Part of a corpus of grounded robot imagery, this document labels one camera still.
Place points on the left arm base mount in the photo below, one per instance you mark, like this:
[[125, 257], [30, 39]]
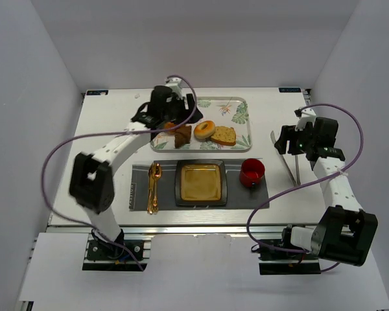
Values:
[[98, 257]]

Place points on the glazed bagel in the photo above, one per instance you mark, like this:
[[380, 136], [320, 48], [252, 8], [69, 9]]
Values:
[[204, 130]]

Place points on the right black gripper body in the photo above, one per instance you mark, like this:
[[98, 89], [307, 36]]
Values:
[[290, 140]]

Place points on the left blue corner label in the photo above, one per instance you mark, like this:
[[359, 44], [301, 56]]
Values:
[[96, 92]]

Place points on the gold knife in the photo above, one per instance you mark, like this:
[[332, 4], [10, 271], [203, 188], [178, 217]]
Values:
[[150, 188]]

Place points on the orange round cake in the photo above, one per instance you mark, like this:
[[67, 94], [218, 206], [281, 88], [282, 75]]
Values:
[[170, 128]]

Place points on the blue corner label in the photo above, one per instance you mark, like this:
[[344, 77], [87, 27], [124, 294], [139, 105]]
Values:
[[96, 92], [289, 90]]

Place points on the gold spoon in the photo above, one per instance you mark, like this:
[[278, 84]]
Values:
[[156, 176]]

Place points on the aluminium table rail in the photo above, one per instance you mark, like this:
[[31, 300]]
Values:
[[207, 229]]

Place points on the red cup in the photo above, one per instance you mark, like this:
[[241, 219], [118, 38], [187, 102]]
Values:
[[252, 172]]

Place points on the grey placemat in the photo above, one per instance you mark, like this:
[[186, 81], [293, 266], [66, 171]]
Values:
[[239, 197]]

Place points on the bread slice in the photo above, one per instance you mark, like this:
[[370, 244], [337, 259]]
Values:
[[224, 135]]

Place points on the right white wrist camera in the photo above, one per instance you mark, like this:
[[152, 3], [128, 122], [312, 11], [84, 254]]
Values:
[[304, 115]]

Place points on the brown croissant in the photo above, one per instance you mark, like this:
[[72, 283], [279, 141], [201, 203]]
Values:
[[182, 136]]

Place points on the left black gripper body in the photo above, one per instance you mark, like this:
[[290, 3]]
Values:
[[184, 108]]

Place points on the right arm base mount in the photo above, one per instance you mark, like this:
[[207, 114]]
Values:
[[274, 262]]

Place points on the floral serving tray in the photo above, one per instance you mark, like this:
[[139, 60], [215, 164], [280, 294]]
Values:
[[230, 112]]

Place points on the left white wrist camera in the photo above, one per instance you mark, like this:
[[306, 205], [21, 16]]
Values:
[[174, 83]]

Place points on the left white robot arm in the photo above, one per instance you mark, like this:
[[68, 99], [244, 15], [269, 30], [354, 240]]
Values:
[[92, 178]]

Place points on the square brown plate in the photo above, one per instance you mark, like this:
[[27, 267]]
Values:
[[201, 182]]

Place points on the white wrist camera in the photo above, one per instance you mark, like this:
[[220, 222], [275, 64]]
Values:
[[304, 115], [174, 83]]

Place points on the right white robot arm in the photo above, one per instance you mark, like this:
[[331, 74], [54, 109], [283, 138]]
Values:
[[345, 232]]

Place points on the right blue corner label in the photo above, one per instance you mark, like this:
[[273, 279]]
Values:
[[289, 90]]

